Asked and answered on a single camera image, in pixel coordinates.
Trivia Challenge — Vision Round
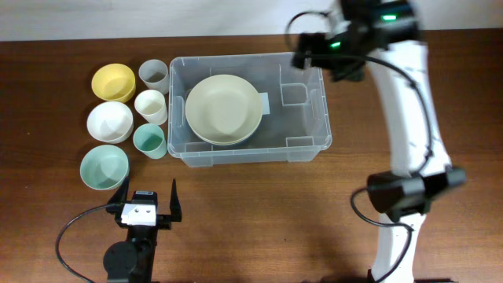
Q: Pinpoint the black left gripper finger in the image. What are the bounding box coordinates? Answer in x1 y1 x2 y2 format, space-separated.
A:
105 177 130 215
169 178 182 222

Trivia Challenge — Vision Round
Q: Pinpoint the beige plastic plate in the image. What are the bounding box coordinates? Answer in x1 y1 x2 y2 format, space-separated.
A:
193 130 255 146
185 75 263 135

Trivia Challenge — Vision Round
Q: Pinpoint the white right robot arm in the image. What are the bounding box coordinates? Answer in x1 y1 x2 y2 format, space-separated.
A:
288 0 466 282

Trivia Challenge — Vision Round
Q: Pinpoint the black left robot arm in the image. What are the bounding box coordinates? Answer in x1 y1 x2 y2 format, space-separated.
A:
103 178 182 282

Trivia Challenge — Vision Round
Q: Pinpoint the mint green plastic bowl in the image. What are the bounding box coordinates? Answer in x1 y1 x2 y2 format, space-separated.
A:
79 145 130 190

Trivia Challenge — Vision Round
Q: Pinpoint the mint green plastic cup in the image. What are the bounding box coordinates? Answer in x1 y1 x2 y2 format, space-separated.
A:
133 123 167 160

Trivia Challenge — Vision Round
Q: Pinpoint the white plastic bowl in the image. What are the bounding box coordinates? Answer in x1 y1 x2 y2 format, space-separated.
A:
86 101 134 144

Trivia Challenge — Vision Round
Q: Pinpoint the white label in bin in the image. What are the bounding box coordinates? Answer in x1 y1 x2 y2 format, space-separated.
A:
259 93 270 116

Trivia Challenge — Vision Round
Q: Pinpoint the cream plastic cup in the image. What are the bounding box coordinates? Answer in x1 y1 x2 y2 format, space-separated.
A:
134 90 168 125

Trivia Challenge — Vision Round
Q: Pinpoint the clear plastic storage bin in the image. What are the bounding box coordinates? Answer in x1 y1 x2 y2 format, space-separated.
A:
167 53 332 167

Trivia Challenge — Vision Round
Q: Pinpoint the yellow plastic bowl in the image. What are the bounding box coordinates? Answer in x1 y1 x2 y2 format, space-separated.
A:
91 63 136 103

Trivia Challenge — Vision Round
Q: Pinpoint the grey plastic cup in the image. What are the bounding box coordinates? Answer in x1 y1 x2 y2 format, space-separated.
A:
138 59 170 95

